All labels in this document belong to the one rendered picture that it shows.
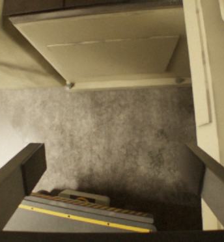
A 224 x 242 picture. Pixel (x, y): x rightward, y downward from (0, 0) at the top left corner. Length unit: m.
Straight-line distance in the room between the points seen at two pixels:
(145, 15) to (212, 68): 0.31
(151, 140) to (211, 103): 0.70
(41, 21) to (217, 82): 0.55
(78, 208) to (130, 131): 0.51
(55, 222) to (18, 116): 0.73
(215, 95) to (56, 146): 0.94
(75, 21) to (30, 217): 0.76
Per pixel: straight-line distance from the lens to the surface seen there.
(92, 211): 0.78
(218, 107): 0.38
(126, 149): 1.04
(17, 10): 0.69
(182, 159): 0.17
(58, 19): 0.66
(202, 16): 0.46
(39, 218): 0.86
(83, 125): 1.09
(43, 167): 0.17
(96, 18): 0.63
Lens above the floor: 1.04
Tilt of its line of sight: 79 degrees down
